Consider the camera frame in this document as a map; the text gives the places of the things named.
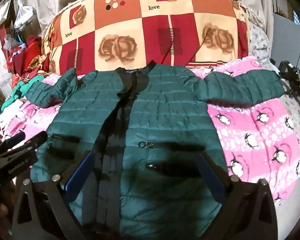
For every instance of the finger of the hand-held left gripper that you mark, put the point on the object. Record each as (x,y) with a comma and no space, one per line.
(15,138)
(32,141)

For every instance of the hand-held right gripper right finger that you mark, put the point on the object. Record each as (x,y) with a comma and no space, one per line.
(213,180)

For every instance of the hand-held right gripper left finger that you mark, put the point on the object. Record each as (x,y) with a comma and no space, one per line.
(78,177)

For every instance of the dark green puffer jacket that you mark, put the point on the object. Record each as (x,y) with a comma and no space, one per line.
(152,110)

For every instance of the red clothes pile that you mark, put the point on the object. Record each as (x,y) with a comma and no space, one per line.
(33,50)

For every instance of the teal green cloth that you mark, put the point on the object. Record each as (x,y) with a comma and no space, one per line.
(20,90)

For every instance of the pink penguin print blanket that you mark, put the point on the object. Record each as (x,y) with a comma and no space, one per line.
(260,140)

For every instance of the clear plastic bag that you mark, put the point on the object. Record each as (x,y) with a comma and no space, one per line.
(25,17)

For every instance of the rose print checkered quilt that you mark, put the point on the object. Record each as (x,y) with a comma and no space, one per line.
(145,30)

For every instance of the grey panel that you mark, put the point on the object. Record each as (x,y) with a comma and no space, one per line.
(287,37)

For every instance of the black metal frame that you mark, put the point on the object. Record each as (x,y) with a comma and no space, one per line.
(293,80)

